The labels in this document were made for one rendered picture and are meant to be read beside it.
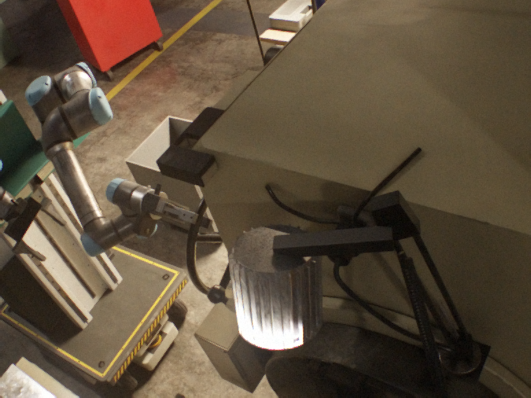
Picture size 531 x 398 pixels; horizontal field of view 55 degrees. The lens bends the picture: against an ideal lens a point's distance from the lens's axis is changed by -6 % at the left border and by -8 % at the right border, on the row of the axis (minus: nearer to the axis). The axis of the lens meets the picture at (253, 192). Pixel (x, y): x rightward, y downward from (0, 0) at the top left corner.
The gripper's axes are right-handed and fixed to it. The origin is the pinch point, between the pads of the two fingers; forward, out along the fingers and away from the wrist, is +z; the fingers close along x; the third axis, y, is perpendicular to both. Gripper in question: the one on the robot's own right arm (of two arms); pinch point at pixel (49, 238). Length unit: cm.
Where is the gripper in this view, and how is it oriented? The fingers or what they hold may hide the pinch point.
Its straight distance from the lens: 177.1
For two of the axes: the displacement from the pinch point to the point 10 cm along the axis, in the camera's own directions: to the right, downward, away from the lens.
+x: -3.5, 8.0, -4.9
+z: 6.1, 5.9, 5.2
